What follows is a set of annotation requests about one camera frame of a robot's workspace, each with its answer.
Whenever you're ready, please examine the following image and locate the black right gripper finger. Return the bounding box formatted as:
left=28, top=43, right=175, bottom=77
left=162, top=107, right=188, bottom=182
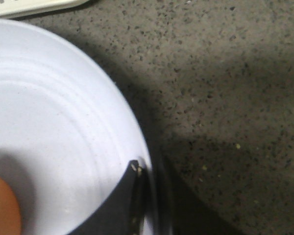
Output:
left=72, top=160, right=147, bottom=235

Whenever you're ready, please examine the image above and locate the light blue plate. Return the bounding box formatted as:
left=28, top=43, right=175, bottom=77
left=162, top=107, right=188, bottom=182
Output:
left=0, top=19, right=161, bottom=235

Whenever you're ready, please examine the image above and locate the orange fruit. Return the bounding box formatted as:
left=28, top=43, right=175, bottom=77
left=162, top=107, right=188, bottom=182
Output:
left=0, top=178, right=22, bottom=235

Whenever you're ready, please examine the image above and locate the cream white tray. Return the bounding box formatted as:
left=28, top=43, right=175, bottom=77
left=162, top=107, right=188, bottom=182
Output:
left=0, top=0, right=87, bottom=19

